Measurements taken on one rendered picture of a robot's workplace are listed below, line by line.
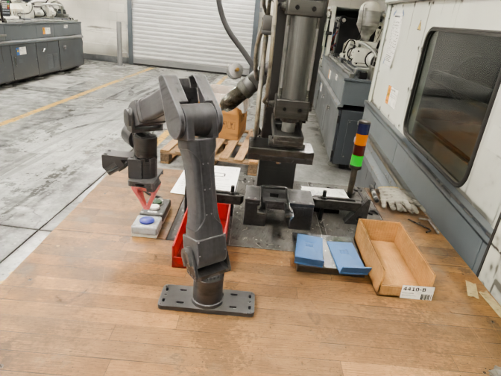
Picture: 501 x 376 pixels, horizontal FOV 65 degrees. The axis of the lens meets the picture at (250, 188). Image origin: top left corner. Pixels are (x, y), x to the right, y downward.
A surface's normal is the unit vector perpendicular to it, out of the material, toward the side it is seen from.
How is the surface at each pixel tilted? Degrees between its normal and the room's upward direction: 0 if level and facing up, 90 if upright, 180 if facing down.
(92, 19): 90
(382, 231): 90
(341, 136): 90
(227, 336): 0
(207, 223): 76
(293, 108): 90
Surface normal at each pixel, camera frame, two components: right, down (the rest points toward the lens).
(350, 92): -0.09, 0.40
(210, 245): 0.58, 0.15
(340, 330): 0.09, -0.91
